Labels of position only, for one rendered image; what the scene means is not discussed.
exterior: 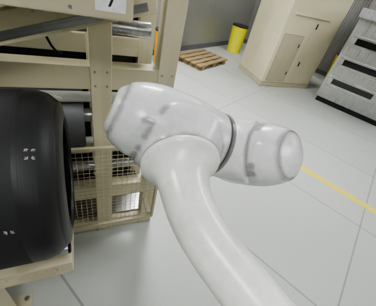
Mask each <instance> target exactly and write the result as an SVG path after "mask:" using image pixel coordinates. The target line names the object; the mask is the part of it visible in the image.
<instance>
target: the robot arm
mask: <svg viewBox="0 0 376 306"><path fill-rule="evenodd" d="M103 126H104V130H105V132H106V134H107V139H108V140H109V141H110V142H111V144H112V145H114V147H116V148H117V150H119V151H120V152H121V153H123V154H125V155H127V156H129V157H132V158H133V161H134V162H135V163H136V164H137V165H138V166H139V168H140V169H141V174H142V176H143V177H144V179H145V180H146V181H147V182H149V183H150V184H151V185H153V186H156V187H157V188H158V190H159V194H160V197H161V200H162V203H163V207H164V210H165V212H166V216H167V219H168V221H169V223H170V226H171V228H172V230H173V233H174V235H175V237H176V239H177V241H178V242H179V244H180V246H181V247H182V249H183V251H184V252H185V254H186V256H187V257H188V259H189V260H190V262H191V264H192V265H193V267H194V268H195V269H196V271H197V273H198V274H199V275H200V277H201V278H202V280H203V281H204V283H205V284H206V285H207V287H208V288H209V290H210V291H211V292H212V294H213V295H214V296H215V298H216V299H217V301H218V302H219V303H220V305H221V306H296V305H295V304H294V303H293V301H292V300H291V299H290V298H289V296H288V295H287V294H286V293H285V292H284V291H283V289H282V288H281V287H280V286H279V285H278V284H277V283H276V281H275V280H274V279H273V278H272V276H271V275H270V274H269V273H268V272H267V271H266V270H265V269H264V267H263V266H262V265H261V264H260V263H259V261H257V259H256V258H255V257H254V256H253V254H252V253H251V252H250V251H249V250H248V249H247V248H246V246H245V245H244V244H243V243H242V241H241V240H240V239H239V238H238V237H237V235H236V234H235V233H234V232H233V231H232V229H231V228H230V226H229V225H228V224H227V222H226V221H225V219H224V218H223V216H222V215H221V213H220V211H219V209H218V207H217V205H216V203H215V201H214V198H213V195H212V192H211V189H210V178H211V176H214V177H218V178H219V179H222V180H224V181H226V182H230V183H236V184H241V185H249V186H273V185H279V184H282V183H286V182H289V181H291V180H293V179H294V178H295V177H296V176H297V174H298V172H299V170H300V168H301V165H302V162H303V147H302V144H301V140H300V137H299V136H298V134H297V133H296V132H295V131H294V130H292V129H289V128H288V127H284V126H280V125H278V124H273V123H259V121H256V120H248V119H243V118H238V117H234V116H231V115H228V114H225V113H224V112H222V111H220V110H218V109H216V108H215V107H213V106H212V105H211V104H209V103H207V102H205V101H203V100H201V99H199V98H197V97H194V96H193V95H190V94H188V93H185V92H183V91H180V90H178V89H174V88H172V87H169V86H165V85H162V84H156V83H148V82H134V83H130V84H129V85H126V86H123V87H121V88H120V89H119V90H118V91H117V94H116V96H115V98H114V101H113V103H112V105H111V107H110V110H109V113H108V114H107V117H106V120H105V122H104V125H103Z"/></svg>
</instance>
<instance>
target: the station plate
mask: <svg viewBox="0 0 376 306"><path fill-rule="evenodd" d="M95 10H101V11H106V12H113V13H122V14H126V0H95Z"/></svg>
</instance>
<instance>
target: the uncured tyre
mask: <svg viewBox="0 0 376 306"><path fill-rule="evenodd" d="M23 146H36V147H37V161H30V162H22V147H23ZM74 221H75V193H74V181H73V165H72V152H71V146H70V137H69V129H68V125H67V120H66V117H65V113H64V109H63V107H62V104H61V103H60V102H59V101H58V100H56V99H55V98H54V97H52V96H51V95H50V94H49V93H47V92H43V91H40V90H23V89H0V270H3V269H6V268H11V267H17V266H20V265H26V264H31V263H35V262H40V261H43V260H49V259H51V258H53V257H55V256H57V255H59V254H61V252H62V251H63V250H64V249H65V248H66V247H67V245H68V244H69V243H70V242H71V241H72V236H73V227H74ZM9 228H15V229H16V233H17V235H16V236H9V237H2V234H1V230H4V229H9Z"/></svg>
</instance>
